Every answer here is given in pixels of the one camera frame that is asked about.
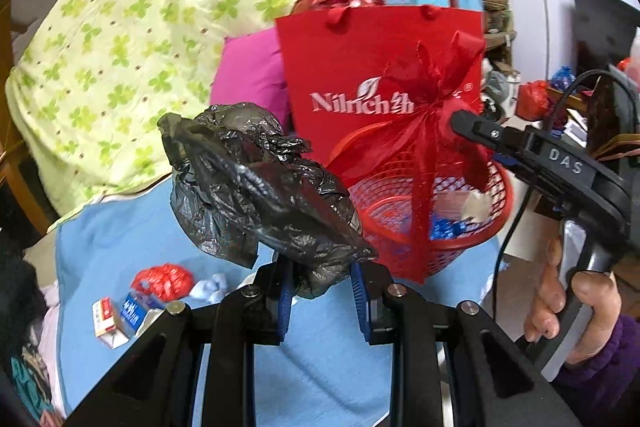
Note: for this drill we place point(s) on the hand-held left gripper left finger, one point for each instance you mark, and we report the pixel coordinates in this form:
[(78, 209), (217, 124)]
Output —
[(282, 304)]

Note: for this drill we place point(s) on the blue toothpaste box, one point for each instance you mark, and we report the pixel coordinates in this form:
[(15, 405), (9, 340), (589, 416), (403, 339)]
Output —
[(132, 314)]

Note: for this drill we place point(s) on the black jacket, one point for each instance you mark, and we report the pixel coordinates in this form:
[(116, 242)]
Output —
[(17, 297)]

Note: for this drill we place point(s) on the green clover print blanket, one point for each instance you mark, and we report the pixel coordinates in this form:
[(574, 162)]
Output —
[(150, 32)]

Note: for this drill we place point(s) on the orange and white small box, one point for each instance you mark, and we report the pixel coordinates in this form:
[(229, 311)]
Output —
[(107, 319)]

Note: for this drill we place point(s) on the black plastic bag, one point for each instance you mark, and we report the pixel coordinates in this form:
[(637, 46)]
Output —
[(260, 187)]

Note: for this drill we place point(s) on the dark television screen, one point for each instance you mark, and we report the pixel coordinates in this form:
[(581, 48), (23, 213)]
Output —
[(605, 22)]

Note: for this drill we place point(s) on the crumpled white tissue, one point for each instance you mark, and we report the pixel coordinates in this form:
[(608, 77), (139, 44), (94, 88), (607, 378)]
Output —
[(210, 289)]

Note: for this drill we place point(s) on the light blue towel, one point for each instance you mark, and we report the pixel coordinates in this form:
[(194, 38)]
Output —
[(325, 372)]

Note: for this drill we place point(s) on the person's right hand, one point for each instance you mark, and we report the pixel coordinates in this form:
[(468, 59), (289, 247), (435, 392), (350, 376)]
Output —
[(600, 307)]

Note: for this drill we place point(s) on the translucent red plastic bag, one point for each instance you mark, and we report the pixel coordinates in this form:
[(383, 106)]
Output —
[(430, 127)]

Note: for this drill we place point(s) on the pink pillow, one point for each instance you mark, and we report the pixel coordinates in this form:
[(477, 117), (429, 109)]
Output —
[(250, 77)]

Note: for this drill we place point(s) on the red paper gift bag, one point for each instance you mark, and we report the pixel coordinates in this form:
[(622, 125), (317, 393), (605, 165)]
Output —
[(350, 57)]

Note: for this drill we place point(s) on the dark patterned clothing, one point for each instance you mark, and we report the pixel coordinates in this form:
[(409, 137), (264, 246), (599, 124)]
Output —
[(32, 387)]

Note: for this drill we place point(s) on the red plastic mesh basket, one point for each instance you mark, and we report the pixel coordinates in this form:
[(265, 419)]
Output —
[(477, 243)]

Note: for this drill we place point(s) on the knotted red plastic bag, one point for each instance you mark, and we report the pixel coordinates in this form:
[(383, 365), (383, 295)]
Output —
[(532, 99)]

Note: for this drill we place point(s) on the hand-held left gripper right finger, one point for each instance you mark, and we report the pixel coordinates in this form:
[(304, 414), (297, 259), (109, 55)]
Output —
[(361, 307)]

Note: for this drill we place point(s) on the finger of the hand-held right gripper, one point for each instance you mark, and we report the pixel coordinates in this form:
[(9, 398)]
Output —
[(487, 134)]

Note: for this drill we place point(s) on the beige paper wrapper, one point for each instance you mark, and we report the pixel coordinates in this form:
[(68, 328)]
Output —
[(477, 207)]

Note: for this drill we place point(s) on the person's right forearm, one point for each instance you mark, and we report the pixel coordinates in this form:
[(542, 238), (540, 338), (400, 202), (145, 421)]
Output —
[(610, 382)]

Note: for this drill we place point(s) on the blue plastic bag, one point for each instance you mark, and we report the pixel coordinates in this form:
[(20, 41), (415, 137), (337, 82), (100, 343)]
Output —
[(447, 229)]

